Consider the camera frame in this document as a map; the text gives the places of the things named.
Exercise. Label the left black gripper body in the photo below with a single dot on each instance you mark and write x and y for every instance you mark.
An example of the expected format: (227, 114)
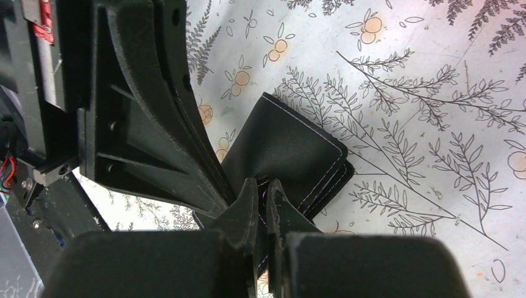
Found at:
(43, 205)

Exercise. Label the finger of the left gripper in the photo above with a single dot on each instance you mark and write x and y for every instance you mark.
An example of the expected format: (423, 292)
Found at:
(132, 138)
(170, 15)

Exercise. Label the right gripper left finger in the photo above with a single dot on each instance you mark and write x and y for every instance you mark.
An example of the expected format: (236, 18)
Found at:
(218, 261)

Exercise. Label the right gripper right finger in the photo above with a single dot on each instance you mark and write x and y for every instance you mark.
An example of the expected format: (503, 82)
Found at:
(305, 262)

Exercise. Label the black leather card holder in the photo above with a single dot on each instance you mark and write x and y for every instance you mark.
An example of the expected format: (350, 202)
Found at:
(277, 142)

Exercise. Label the floral table mat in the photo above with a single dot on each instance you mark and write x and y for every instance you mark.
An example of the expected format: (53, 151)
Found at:
(428, 96)

